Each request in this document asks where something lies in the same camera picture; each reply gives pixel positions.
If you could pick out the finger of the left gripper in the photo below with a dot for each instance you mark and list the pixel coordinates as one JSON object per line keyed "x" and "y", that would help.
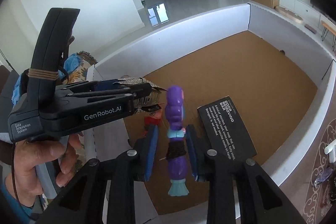
{"x": 136, "y": 91}
{"x": 91, "y": 86}

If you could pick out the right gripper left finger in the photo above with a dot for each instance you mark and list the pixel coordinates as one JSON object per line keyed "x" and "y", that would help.
{"x": 111, "y": 181}

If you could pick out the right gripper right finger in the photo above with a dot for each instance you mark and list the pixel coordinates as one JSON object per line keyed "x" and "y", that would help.
{"x": 239, "y": 183}

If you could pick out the silver sequin hair clip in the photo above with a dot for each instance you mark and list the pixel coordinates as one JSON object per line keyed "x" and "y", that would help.
{"x": 150, "y": 103}

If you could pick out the red candy wrapper packet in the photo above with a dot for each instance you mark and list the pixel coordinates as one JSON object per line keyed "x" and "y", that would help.
{"x": 152, "y": 119}

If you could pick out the black odor removing bar box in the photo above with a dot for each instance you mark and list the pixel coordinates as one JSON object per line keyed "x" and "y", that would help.
{"x": 226, "y": 130}

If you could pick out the purple mermaid toy wand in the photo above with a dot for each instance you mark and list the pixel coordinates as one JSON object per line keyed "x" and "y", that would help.
{"x": 176, "y": 153}

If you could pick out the white cardboard sorting box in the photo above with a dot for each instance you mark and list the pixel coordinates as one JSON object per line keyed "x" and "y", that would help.
{"x": 280, "y": 76}

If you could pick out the person's left hand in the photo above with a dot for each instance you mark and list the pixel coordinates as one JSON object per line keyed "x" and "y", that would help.
{"x": 28, "y": 155}

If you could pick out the floral patterned cushion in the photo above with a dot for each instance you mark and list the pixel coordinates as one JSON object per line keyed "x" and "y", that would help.
{"x": 78, "y": 69}

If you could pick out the blue cloth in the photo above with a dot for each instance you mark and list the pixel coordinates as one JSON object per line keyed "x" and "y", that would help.
{"x": 37, "y": 74}

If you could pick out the white tv cabinet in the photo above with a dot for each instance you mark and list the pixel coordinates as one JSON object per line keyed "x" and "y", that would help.
{"x": 310, "y": 15}

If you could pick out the small wooden bench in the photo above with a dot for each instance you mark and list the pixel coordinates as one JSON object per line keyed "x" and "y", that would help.
{"x": 327, "y": 29}

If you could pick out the black flat television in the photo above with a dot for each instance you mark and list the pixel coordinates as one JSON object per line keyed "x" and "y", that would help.
{"x": 327, "y": 7}

